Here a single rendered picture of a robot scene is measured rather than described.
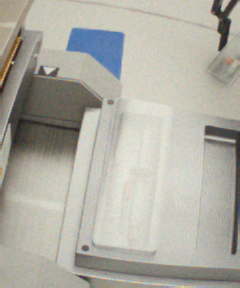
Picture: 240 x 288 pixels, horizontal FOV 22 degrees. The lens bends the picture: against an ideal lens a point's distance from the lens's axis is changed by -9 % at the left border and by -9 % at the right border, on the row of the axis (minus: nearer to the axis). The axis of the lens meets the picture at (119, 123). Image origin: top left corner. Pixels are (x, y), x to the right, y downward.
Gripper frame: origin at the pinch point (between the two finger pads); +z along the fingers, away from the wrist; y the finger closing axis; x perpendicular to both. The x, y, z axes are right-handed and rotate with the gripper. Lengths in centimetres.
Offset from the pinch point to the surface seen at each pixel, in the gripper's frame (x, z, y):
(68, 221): -62, -17, 6
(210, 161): -48, -18, 13
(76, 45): -16.6, 4.5, -24.7
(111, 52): -14.4, 4.5, -18.7
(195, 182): -53, -20, 14
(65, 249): -65, -17, 8
